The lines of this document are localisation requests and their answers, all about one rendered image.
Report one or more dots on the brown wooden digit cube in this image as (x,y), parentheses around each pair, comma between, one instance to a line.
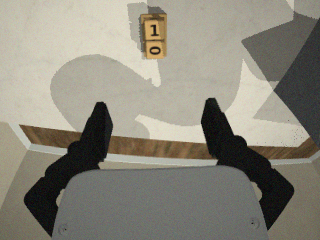
(154,28)
(155,49)

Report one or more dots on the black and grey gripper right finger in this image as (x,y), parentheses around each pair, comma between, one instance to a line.
(276,190)

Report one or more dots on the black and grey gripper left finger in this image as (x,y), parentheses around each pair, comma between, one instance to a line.
(82,155)

